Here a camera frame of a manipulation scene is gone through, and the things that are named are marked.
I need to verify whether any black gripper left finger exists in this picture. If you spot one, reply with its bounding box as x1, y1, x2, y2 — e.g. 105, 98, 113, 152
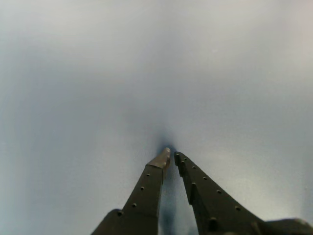
90, 147, 171, 235

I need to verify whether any dark blue-grey table mat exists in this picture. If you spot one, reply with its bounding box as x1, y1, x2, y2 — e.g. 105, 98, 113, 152
0, 0, 313, 235

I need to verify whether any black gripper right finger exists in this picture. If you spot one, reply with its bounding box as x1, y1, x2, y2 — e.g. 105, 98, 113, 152
174, 151, 266, 235

